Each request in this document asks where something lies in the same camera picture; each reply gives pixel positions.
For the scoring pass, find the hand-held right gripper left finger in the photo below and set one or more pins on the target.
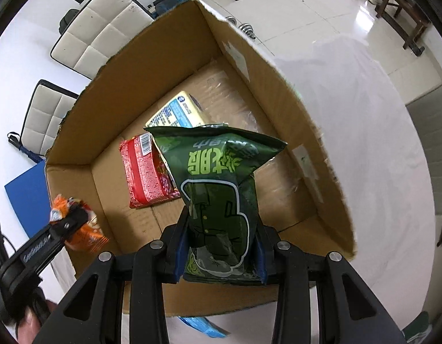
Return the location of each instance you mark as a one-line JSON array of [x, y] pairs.
[[180, 258]]

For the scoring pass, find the person's left hand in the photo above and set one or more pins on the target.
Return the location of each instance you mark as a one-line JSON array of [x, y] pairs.
[[27, 331]]

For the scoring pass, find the grey cabinet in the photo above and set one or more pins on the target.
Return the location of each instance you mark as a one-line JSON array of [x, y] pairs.
[[434, 143]]

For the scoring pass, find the orange snack packet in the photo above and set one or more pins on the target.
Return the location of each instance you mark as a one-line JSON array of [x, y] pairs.
[[90, 234]]

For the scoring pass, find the yellow packet with blue label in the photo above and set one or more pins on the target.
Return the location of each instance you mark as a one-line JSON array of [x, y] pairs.
[[185, 109]]

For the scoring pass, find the green snack bag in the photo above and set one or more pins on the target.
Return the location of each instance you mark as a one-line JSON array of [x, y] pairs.
[[217, 200]]

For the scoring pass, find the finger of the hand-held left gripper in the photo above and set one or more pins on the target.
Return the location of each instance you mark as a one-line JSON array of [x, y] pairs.
[[68, 224]]

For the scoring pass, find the dark wooden stool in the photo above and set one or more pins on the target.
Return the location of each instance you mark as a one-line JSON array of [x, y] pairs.
[[403, 10]]

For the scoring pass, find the blue board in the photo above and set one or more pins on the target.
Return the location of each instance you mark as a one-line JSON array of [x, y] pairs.
[[27, 197]]

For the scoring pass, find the green shoe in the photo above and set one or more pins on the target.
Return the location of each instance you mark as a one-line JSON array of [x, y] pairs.
[[418, 329]]

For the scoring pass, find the large cardboard box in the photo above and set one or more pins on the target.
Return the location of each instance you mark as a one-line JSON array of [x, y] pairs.
[[292, 122]]

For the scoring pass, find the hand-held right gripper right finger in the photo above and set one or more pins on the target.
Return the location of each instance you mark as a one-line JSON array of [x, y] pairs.
[[261, 261]]

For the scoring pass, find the metal dumbbell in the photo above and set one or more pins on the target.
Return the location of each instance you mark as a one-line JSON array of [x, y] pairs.
[[244, 28]]

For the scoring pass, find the white padded chair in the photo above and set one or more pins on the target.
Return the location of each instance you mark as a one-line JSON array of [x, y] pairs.
[[45, 114], [99, 25]]

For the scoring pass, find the red noodle packet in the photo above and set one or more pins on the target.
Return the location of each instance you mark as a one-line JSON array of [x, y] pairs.
[[145, 175]]

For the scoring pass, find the blue box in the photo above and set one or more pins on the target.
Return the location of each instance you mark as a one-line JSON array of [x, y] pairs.
[[169, 3]]

